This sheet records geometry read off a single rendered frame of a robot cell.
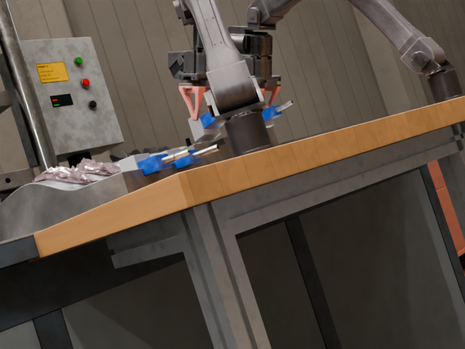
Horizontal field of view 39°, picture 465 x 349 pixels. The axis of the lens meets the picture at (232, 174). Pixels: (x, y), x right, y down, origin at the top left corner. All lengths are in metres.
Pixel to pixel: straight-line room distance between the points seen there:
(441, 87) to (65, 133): 1.27
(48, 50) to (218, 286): 1.71
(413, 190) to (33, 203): 1.12
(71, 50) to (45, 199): 1.23
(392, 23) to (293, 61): 4.65
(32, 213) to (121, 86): 3.73
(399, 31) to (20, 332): 1.00
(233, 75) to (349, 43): 5.81
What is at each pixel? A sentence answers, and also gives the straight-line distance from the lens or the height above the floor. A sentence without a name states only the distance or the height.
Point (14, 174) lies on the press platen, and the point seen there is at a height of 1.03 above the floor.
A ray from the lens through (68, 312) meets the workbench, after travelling 1.14.
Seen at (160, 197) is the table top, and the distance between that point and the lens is 0.75.
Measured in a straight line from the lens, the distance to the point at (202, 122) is 1.44.
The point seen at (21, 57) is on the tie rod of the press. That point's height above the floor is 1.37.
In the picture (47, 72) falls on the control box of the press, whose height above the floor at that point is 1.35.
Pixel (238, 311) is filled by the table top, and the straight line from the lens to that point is 0.76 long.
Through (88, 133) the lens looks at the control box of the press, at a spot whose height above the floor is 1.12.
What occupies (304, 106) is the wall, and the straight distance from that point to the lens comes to 6.08.
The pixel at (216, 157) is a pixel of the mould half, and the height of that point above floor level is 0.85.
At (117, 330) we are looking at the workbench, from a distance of 1.18.
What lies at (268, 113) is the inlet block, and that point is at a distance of 1.72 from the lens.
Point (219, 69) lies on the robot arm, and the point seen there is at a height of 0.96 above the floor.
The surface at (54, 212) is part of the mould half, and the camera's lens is 1.23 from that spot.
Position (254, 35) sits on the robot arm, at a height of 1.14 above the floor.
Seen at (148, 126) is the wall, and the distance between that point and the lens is 4.97.
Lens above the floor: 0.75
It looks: 2 degrees up
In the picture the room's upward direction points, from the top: 18 degrees counter-clockwise
